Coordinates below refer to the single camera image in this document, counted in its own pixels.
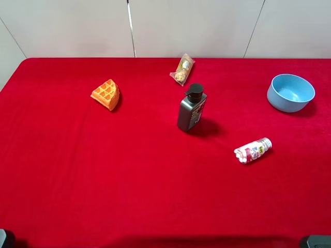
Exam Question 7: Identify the red tablecloth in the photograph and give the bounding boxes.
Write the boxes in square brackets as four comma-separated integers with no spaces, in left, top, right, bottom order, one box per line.
[1,58,330,247]

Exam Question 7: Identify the small white pink bottle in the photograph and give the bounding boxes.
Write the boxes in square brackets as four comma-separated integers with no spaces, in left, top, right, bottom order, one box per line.
[234,137,272,164]

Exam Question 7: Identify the light blue bowl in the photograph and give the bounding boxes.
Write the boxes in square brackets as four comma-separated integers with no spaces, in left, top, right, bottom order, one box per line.
[267,74,315,113]

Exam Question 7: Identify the black pump bottle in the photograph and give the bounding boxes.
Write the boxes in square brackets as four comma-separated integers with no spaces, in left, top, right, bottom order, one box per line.
[177,83,207,132]

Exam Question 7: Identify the orange waffle wedge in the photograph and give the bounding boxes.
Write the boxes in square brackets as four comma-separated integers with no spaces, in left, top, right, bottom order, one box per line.
[91,79,120,111]

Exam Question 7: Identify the clear chocolate snack packet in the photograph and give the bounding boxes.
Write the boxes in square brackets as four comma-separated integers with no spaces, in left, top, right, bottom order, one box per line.
[170,53,195,86]

